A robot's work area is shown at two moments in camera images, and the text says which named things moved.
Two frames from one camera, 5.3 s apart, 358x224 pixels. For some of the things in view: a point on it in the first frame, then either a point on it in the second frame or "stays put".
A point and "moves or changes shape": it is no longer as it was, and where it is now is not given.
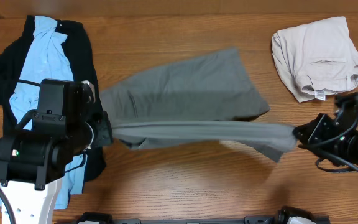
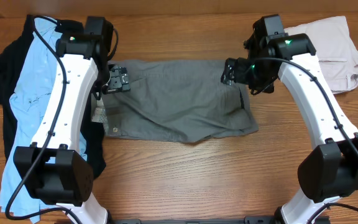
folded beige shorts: x=312 y=59 stays put
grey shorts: x=204 y=104 moves or changes shape
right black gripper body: x=322 y=129 to x=259 y=76
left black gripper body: x=102 y=133 to x=117 y=81
